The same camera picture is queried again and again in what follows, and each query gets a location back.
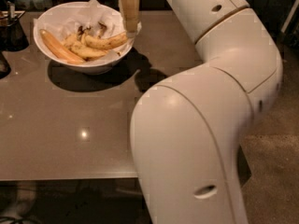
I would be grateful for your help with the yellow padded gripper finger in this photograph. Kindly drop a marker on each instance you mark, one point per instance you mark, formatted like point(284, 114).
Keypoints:
point(130, 15)

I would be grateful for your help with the spotted yellow banana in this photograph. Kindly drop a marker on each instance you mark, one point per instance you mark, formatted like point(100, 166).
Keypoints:
point(106, 43)

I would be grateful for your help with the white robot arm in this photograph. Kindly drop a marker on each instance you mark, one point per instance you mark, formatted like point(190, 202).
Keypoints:
point(186, 130)

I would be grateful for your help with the white paper bowl liner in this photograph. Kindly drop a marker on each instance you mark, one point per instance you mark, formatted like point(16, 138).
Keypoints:
point(67, 17)

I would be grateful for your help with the yellow banana bunch in bowl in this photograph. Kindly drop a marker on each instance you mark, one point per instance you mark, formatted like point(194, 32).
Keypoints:
point(76, 43)

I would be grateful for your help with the white ceramic bowl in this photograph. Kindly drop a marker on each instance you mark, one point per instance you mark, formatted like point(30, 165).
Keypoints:
point(93, 66)

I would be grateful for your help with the long orange-yellow banana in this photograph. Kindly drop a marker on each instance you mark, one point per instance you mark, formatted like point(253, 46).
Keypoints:
point(58, 49)

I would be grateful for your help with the black mesh utensil holder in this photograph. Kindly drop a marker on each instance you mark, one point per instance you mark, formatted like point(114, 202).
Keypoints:
point(12, 36)

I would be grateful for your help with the dark round object at left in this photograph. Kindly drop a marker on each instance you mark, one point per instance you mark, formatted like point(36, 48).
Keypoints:
point(4, 66)

